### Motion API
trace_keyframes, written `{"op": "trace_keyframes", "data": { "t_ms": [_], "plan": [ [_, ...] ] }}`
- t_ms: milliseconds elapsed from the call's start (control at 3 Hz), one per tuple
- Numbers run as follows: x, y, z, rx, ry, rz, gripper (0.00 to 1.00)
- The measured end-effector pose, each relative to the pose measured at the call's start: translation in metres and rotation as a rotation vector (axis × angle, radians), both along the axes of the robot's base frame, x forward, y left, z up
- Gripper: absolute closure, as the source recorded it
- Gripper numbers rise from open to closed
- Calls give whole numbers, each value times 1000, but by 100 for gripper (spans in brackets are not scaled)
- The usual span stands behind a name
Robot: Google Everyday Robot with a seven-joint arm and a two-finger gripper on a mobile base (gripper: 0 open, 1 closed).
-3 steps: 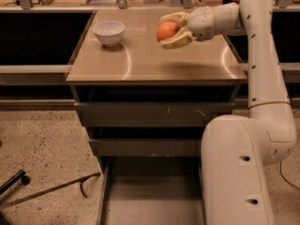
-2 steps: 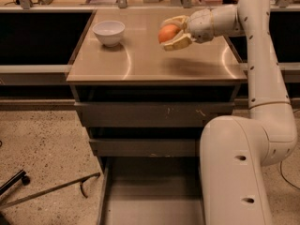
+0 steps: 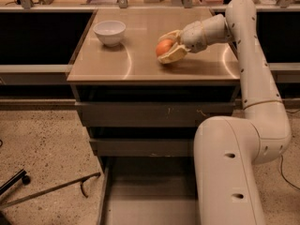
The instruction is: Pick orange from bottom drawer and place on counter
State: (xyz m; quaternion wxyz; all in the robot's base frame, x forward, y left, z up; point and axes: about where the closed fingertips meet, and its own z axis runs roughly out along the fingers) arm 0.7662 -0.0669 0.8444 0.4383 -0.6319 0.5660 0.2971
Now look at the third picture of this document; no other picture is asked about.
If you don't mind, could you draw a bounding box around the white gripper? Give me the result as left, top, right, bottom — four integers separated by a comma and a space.
157, 21, 207, 64

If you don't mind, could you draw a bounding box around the orange fruit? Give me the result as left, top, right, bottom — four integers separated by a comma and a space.
156, 38, 173, 56

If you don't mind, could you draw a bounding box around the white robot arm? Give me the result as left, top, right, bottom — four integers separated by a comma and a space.
156, 0, 292, 225

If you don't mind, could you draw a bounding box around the grey drawer cabinet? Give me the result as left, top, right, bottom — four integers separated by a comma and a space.
65, 7, 250, 225

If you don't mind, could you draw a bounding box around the grey top drawer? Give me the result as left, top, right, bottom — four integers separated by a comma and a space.
75, 102, 234, 128

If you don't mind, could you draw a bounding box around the grey drawer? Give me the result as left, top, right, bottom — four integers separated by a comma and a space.
75, 102, 234, 128
99, 157, 200, 225
90, 139, 193, 157

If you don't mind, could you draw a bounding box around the grey middle drawer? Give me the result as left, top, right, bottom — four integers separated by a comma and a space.
90, 139, 193, 157

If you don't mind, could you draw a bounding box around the grey bottom drawer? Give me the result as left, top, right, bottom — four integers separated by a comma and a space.
99, 157, 200, 225

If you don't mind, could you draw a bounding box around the white ceramic bowl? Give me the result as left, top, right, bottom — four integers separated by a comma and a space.
93, 21, 126, 47

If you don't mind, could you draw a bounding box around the thin metal rod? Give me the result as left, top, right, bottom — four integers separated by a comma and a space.
0, 172, 101, 210

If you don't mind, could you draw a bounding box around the black chair leg with caster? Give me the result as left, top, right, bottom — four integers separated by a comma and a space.
0, 169, 31, 195

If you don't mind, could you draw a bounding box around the black floor cable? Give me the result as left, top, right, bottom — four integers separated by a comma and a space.
279, 108, 300, 191

